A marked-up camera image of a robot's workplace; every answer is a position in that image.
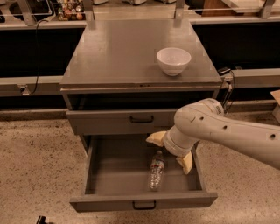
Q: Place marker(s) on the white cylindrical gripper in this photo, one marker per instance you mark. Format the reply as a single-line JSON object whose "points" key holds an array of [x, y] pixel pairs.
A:
{"points": [[172, 146]]}

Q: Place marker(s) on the clear plastic water bottle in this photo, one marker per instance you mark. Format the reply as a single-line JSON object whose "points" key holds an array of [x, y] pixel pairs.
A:
{"points": [[157, 167]]}

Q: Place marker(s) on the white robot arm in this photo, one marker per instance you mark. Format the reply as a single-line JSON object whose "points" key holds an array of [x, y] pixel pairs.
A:
{"points": [[205, 120]]}

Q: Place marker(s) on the grey open middle drawer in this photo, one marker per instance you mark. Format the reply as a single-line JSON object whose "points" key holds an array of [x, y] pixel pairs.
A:
{"points": [[118, 170]]}

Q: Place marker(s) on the grey closed upper drawer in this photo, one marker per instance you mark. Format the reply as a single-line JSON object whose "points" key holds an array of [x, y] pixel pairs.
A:
{"points": [[110, 122]]}

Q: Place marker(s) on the grey drawer cabinet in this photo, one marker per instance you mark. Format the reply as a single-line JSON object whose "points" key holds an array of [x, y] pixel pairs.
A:
{"points": [[114, 67]]}

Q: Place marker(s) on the white ceramic bowl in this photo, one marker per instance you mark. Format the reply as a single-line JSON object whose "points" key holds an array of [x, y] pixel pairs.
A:
{"points": [[173, 61]]}

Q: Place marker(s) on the black object on floor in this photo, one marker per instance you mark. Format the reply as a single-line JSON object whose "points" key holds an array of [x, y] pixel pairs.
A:
{"points": [[41, 220]]}

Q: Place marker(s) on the colourful items on shelf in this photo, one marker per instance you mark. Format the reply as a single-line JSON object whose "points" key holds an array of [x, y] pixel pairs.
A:
{"points": [[70, 10]]}

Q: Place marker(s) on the black upper drawer handle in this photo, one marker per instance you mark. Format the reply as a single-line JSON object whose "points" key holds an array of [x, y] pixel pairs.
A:
{"points": [[141, 120]]}

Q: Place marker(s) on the black drawer handle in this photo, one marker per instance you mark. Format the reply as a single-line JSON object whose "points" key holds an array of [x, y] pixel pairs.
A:
{"points": [[144, 205], [141, 120]]}

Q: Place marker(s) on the black middle drawer handle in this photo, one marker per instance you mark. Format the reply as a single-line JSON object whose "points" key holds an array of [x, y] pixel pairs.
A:
{"points": [[144, 205]]}

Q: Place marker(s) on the black power adapter with cables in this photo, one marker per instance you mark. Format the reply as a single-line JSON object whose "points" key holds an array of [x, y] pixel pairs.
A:
{"points": [[228, 86]]}

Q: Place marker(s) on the grey wall socket box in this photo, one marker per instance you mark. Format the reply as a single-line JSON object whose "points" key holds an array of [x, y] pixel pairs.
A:
{"points": [[24, 90]]}

